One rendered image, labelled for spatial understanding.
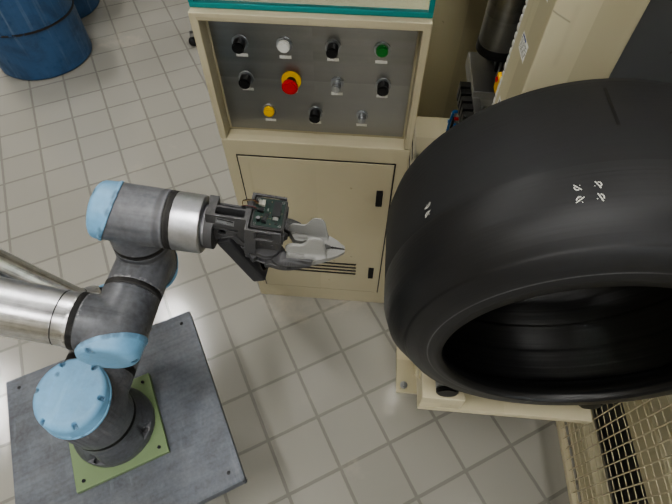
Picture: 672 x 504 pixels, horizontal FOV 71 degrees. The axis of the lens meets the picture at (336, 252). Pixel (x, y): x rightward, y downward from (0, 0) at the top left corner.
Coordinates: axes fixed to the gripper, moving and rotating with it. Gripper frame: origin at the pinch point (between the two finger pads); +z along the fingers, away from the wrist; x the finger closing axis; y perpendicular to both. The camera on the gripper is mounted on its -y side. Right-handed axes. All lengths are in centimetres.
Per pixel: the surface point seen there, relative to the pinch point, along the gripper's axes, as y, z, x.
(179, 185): -134, -74, 120
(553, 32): 26.6, 26.8, 26.5
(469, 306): 10.3, 16.9, -12.6
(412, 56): -4, 14, 64
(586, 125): 28.0, 25.8, 3.9
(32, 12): -108, -178, 209
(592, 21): 29, 31, 27
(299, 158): -39, -10, 59
